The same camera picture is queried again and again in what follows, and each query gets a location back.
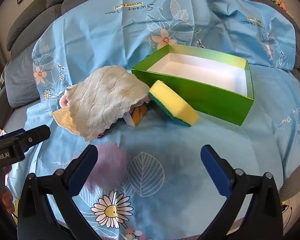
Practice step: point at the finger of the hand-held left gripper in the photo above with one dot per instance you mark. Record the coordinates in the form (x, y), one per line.
(35, 136)

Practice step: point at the burger print tissue packet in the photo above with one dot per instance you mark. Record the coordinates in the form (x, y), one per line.
(137, 115)

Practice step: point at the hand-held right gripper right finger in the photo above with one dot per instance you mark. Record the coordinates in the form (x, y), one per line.
(215, 167)

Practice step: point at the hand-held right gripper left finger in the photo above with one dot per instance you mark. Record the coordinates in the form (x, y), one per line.
(83, 165)

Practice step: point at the yellow and green sponge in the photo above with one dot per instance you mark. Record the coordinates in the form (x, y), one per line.
(172, 100)

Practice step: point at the light blue floral bedsheet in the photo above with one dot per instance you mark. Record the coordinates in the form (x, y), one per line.
(165, 135)

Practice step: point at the person's left hand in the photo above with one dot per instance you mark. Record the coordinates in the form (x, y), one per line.
(8, 200)

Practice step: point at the green cardboard box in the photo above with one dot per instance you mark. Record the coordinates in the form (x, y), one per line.
(215, 102)

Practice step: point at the cream quilted towel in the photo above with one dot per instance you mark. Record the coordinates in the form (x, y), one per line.
(102, 100)

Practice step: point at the pale yellow cloth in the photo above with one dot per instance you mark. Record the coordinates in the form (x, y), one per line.
(62, 120)

